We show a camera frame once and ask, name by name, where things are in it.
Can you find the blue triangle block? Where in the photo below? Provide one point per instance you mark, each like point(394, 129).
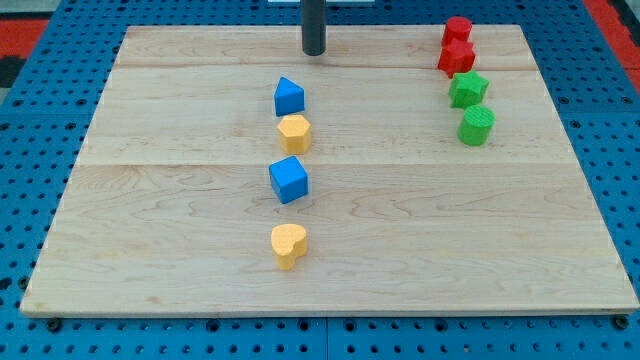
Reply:
point(289, 97)

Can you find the blue cube block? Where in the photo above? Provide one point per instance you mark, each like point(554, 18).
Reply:
point(289, 179)

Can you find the yellow hexagon block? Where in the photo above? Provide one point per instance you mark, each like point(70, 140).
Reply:
point(294, 134)

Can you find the yellow heart block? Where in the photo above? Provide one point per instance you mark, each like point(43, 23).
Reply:
point(289, 242)

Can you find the light wooden board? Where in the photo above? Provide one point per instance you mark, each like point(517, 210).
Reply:
point(169, 208)

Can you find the green cylinder block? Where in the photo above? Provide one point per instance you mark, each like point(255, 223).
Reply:
point(476, 125)

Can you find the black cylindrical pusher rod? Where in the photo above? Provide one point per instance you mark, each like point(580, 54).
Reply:
point(313, 27)

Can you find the green star block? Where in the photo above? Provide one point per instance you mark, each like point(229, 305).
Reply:
point(467, 89)

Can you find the red star block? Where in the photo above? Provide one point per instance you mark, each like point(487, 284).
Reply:
point(456, 57)

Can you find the red cylinder block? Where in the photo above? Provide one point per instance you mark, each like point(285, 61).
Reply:
point(456, 28)

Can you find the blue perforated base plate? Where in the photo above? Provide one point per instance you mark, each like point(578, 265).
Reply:
point(45, 116)

